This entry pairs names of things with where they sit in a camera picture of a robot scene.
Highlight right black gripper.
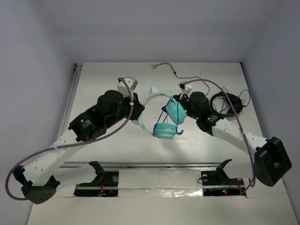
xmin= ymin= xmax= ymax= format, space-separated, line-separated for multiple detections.
xmin=162 ymin=93 xmax=200 ymax=120

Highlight teal cat-ear headphones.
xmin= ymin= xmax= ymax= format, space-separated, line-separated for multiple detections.
xmin=132 ymin=86 xmax=186 ymax=140

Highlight blue headphone cable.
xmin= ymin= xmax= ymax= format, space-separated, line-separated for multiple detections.
xmin=152 ymin=96 xmax=185 ymax=137

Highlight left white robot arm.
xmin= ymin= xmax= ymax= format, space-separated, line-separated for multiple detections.
xmin=10 ymin=90 xmax=145 ymax=204

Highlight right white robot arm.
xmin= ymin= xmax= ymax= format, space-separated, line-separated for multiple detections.
xmin=164 ymin=92 xmax=292 ymax=187

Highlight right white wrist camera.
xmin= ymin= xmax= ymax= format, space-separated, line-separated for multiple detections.
xmin=179 ymin=81 xmax=192 ymax=100

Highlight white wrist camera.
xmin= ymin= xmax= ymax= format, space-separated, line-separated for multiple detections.
xmin=117 ymin=76 xmax=138 ymax=97
xmin=179 ymin=81 xmax=192 ymax=100

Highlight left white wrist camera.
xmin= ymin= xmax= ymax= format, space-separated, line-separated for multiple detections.
xmin=117 ymin=76 xmax=138 ymax=97

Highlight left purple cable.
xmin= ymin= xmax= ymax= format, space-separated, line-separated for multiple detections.
xmin=5 ymin=76 xmax=135 ymax=201

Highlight purple cable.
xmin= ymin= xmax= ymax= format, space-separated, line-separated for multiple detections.
xmin=181 ymin=78 xmax=256 ymax=195
xmin=5 ymin=76 xmax=135 ymax=201

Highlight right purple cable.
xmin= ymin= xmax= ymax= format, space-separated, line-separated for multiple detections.
xmin=181 ymin=78 xmax=256 ymax=195

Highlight black headset cable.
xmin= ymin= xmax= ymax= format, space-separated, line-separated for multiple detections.
xmin=151 ymin=62 xmax=250 ymax=111

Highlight aluminium rail frame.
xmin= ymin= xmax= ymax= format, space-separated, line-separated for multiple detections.
xmin=50 ymin=62 xmax=249 ymax=197

